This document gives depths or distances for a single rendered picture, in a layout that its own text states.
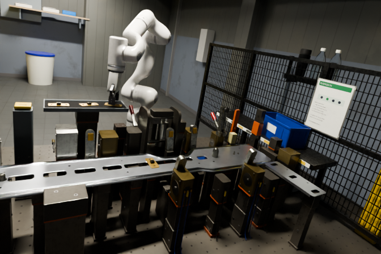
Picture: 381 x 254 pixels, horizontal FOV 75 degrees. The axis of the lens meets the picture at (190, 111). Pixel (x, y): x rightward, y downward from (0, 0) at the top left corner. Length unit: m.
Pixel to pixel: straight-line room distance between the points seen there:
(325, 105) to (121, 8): 5.82
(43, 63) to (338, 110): 5.95
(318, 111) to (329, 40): 1.75
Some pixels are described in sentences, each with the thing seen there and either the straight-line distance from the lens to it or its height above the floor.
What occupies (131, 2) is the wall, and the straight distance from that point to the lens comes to 6.87.
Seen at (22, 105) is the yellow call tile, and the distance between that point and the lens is 1.28.
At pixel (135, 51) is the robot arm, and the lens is 1.21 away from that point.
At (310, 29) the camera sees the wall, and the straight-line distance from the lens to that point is 3.50.
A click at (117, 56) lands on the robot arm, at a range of 1.24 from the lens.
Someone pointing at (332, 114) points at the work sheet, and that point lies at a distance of 1.63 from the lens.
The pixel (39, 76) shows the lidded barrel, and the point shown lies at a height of 0.20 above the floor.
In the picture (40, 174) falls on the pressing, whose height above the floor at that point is 1.00.
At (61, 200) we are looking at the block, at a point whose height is 1.03.
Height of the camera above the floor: 1.54
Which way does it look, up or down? 16 degrees down
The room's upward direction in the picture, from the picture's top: 10 degrees clockwise
